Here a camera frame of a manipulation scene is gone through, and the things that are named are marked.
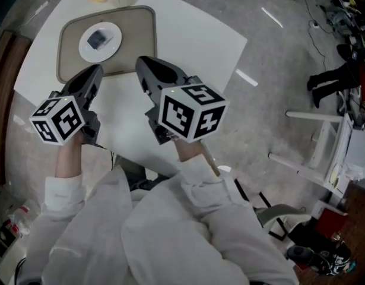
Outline clear plastic bottles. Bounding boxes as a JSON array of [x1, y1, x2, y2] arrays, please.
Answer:
[[8, 199, 41, 237]]

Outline red box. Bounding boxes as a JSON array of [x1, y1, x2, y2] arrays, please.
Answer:
[[315, 208, 349, 239]]

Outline person's right forearm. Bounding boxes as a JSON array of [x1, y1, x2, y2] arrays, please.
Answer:
[[172, 137, 256, 228]]

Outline black sneaker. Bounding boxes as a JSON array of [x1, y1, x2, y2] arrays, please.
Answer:
[[285, 242, 357, 277]]

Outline small dark object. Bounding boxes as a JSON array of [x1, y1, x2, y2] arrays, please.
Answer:
[[87, 30, 115, 52]]

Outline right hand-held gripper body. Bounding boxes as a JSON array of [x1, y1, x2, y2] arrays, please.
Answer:
[[145, 83, 230, 145]]

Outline person's left forearm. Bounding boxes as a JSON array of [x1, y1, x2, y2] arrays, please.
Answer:
[[45, 135, 88, 222]]

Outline white round plate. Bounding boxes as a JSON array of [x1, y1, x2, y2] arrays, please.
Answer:
[[78, 22, 123, 64]]

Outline person's grey trousers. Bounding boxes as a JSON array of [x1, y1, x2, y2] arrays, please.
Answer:
[[113, 156, 168, 192]]

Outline person's white coat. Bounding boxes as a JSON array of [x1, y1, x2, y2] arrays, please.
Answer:
[[24, 156, 299, 285]]

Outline grey rectangular tray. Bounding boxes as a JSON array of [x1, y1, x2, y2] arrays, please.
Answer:
[[56, 5, 158, 84]]

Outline brown wooden platform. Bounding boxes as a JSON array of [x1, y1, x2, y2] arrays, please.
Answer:
[[0, 30, 33, 185]]

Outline white square table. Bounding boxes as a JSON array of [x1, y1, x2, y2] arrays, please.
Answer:
[[13, 0, 248, 179]]

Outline small white side table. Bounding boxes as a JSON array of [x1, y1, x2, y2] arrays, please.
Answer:
[[269, 110, 365, 198]]

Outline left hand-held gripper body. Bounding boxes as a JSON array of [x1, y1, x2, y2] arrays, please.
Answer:
[[29, 91, 101, 147]]

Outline white box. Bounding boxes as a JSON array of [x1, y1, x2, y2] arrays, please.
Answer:
[[347, 128, 365, 172]]

